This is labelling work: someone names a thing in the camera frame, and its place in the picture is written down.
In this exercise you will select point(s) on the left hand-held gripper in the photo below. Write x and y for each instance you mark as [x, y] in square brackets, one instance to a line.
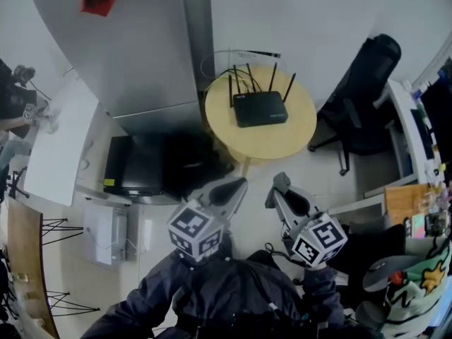
[194, 231]

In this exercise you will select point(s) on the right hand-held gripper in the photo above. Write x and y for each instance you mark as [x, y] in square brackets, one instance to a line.
[318, 240]

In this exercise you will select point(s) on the black router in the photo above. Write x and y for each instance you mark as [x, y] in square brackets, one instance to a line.
[259, 109]

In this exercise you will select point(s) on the person's left forearm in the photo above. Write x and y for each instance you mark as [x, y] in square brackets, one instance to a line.
[166, 281]

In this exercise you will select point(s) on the person's right forearm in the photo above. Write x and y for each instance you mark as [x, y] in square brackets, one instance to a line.
[321, 291]

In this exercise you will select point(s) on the black bag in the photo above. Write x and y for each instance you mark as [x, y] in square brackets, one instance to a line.
[190, 161]

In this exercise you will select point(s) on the round wooden table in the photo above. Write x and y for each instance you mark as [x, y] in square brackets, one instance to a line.
[268, 140]

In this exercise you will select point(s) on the black box on shelf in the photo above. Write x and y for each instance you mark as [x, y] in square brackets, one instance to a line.
[134, 164]

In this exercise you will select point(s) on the person's dark jacket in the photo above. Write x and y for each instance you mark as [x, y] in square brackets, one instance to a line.
[240, 295]

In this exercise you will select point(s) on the cluttered wooden desk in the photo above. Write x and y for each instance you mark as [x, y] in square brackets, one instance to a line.
[399, 203]

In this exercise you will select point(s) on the grey oval pad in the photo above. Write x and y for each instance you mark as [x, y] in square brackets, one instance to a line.
[385, 272]

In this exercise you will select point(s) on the black office chair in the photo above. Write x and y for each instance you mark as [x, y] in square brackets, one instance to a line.
[353, 111]

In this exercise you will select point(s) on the white floor device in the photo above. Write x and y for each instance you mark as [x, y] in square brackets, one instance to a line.
[102, 235]

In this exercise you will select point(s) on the white desk with monitor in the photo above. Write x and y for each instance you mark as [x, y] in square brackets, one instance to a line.
[406, 125]

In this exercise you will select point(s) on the green patterned bag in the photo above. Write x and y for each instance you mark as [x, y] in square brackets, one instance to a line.
[416, 295]

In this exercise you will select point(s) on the black monitor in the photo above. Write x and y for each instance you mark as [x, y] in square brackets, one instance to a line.
[439, 118]

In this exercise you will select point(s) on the grey refrigerator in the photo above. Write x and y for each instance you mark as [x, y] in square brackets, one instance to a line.
[141, 48]

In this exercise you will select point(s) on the plain white desk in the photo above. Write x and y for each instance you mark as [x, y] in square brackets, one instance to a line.
[56, 154]

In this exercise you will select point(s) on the white wall network box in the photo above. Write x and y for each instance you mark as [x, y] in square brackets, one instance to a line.
[254, 58]

